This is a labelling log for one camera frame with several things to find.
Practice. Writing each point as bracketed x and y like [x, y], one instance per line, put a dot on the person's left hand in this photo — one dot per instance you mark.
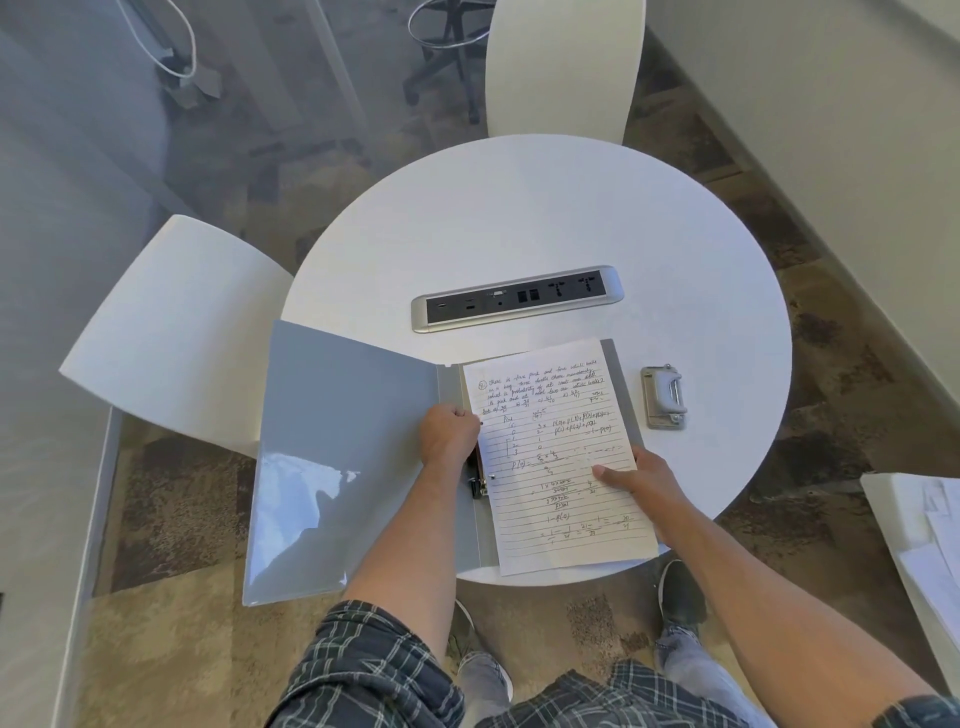
[444, 439]

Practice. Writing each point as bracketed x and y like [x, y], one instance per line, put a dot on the person's right hand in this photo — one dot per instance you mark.
[654, 487]

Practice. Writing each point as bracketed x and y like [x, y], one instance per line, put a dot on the person's left fingers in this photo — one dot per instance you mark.
[472, 425]

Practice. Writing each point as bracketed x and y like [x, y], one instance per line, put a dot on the person's right thumb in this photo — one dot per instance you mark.
[615, 475]

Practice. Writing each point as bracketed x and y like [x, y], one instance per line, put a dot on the handwritten lined paper sheet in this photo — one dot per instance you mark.
[559, 420]

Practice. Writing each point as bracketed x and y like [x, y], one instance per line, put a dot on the person's left forearm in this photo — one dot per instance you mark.
[401, 536]

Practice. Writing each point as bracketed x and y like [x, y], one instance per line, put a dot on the person's right forearm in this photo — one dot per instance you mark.
[780, 611]

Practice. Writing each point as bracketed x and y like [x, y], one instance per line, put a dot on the grey metal hole punch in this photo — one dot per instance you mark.
[664, 397]

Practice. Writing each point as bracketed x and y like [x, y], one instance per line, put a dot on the silver tabletop power outlet strip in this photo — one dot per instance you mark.
[516, 298]

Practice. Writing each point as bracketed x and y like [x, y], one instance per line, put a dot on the person's grey right shoe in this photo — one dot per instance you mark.
[681, 592]

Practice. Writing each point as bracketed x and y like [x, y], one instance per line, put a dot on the person's grey shoe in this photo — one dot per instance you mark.
[681, 592]
[461, 630]

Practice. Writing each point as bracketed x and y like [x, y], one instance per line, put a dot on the person's grey left shoe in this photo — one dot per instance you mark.
[461, 630]

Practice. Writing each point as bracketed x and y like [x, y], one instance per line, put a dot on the light blue jeans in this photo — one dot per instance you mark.
[697, 675]

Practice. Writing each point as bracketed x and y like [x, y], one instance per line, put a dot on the dark plaid shirt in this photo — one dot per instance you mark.
[360, 675]

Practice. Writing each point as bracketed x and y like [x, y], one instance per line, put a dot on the white moulded chair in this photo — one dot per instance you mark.
[562, 67]
[180, 330]

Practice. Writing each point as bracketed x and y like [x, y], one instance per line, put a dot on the loose white papers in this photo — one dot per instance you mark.
[937, 555]

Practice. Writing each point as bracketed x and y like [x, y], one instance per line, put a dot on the grey stand base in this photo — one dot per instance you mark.
[191, 84]

